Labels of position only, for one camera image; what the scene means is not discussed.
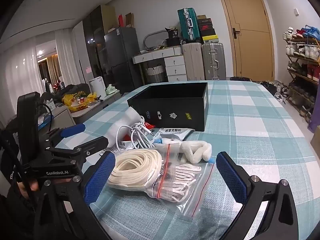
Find person's left hand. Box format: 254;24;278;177
21;180;40;193

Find beige suitcase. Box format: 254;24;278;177
181;42;205;82

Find white desk with drawers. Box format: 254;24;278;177
132;46;188;83

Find black jacket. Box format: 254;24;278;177
41;84;90;101

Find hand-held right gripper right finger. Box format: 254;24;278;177
216;151;299;240

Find pile of shoes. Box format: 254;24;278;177
260;80;288;103

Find woven laundry basket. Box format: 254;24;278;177
146;65;165;84

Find white charging cable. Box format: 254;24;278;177
116;122;157;151

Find silver suitcase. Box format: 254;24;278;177
201;42;227;80

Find black paper bag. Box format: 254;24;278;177
165;27;181;46

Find dark glass cabinet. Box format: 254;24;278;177
82;5;110;85

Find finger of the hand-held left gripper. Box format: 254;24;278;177
47;135;109;162
45;124;85;145

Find grey oval frame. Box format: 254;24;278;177
143;30;169;49

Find white shoelace bundle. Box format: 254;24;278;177
180;141;213;164

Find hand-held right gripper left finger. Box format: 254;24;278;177
34;151;117;240

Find teal white checked tablecloth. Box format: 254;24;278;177
54;80;320;240

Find person's left forearm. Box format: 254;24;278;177
0;121;38;240

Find white teal medicine sachet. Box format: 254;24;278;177
152;127;195;142

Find grey low cabinet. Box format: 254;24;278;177
51;90;122;130

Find cream shoelace coil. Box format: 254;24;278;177
107;149;163;192

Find black cardboard box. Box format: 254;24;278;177
127;82;209;132

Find white appliance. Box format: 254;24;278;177
89;77;106;100

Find grey refrigerator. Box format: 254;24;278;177
104;27;143;87

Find tan wooden door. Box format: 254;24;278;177
215;0;275;82

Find large cardboard box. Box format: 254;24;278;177
310;126;320;153

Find teal suitcase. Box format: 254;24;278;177
177;8;202;43

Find yellow plastic bag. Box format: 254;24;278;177
62;92;97;112

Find clear zip bag of shoelaces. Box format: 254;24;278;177
145;144;216;218

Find purple bag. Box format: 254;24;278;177
307;110;320;133

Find wooden shoe rack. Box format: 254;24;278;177
282;25;320;124

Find white curtains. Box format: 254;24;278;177
0;25;85;130

